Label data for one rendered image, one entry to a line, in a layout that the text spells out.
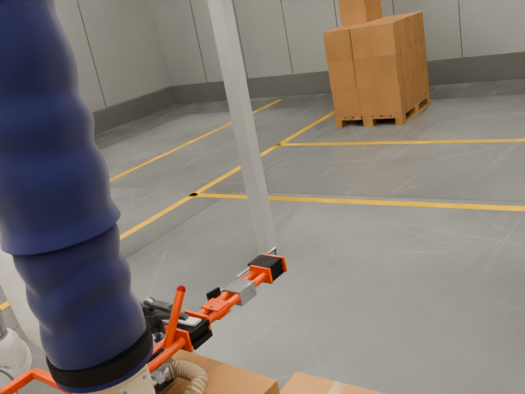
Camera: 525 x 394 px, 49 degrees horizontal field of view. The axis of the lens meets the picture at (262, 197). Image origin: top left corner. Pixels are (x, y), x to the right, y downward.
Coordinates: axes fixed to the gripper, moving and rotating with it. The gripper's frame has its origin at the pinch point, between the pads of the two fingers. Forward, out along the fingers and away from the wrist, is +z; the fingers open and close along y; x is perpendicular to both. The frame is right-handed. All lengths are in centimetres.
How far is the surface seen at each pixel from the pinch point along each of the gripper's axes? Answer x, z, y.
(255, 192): -246, -159, 64
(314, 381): -63, -8, 65
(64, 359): 36.4, 1.7, -15.9
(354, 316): -187, -56, 120
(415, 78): -703, -194, 70
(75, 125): 25, 10, -61
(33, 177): 34, 8, -54
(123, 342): 27.2, 9.0, -15.5
